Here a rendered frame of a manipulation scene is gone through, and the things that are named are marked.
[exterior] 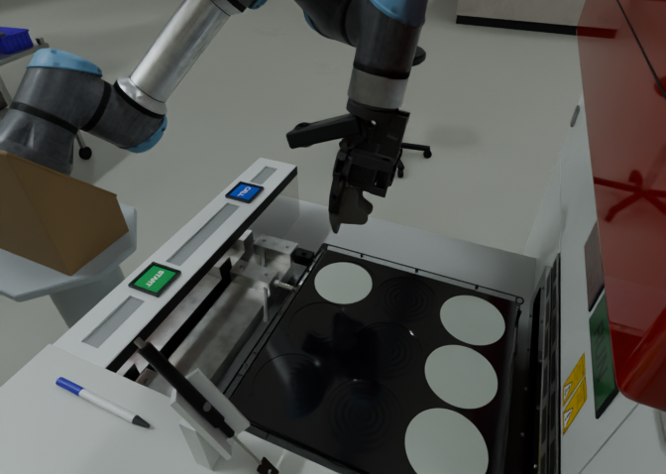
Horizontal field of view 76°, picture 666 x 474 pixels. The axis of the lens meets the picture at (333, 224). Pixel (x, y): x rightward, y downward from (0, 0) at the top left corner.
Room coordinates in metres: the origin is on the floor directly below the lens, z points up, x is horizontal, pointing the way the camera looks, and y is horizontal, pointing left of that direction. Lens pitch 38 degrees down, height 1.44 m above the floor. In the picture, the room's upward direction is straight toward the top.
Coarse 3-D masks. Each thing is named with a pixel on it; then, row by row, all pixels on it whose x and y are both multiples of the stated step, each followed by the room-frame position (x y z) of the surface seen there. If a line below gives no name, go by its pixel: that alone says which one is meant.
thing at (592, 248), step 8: (592, 232) 0.41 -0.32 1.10; (592, 240) 0.40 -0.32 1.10; (592, 248) 0.38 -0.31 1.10; (592, 256) 0.37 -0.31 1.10; (600, 256) 0.35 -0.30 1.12; (592, 264) 0.36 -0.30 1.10; (600, 264) 0.34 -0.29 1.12; (592, 272) 0.35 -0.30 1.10; (600, 272) 0.33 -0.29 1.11; (592, 280) 0.34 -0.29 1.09; (600, 280) 0.32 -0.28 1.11; (592, 288) 0.33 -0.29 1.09; (592, 296) 0.32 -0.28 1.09
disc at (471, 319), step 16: (448, 304) 0.47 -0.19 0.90; (464, 304) 0.47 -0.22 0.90; (480, 304) 0.47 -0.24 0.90; (448, 320) 0.44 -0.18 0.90; (464, 320) 0.44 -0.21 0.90; (480, 320) 0.44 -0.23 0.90; (496, 320) 0.44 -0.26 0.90; (464, 336) 0.41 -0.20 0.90; (480, 336) 0.41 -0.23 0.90; (496, 336) 0.41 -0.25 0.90
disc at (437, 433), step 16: (416, 416) 0.28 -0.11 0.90; (432, 416) 0.28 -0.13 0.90; (448, 416) 0.28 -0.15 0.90; (464, 416) 0.28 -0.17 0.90; (416, 432) 0.26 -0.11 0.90; (432, 432) 0.26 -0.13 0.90; (448, 432) 0.26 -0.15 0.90; (464, 432) 0.26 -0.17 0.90; (480, 432) 0.26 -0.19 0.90; (416, 448) 0.24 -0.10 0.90; (432, 448) 0.24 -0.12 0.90; (448, 448) 0.24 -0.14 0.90; (464, 448) 0.24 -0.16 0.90; (480, 448) 0.24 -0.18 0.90; (416, 464) 0.22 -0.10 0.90; (432, 464) 0.22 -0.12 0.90; (448, 464) 0.22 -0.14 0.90; (464, 464) 0.22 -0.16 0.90; (480, 464) 0.22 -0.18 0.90
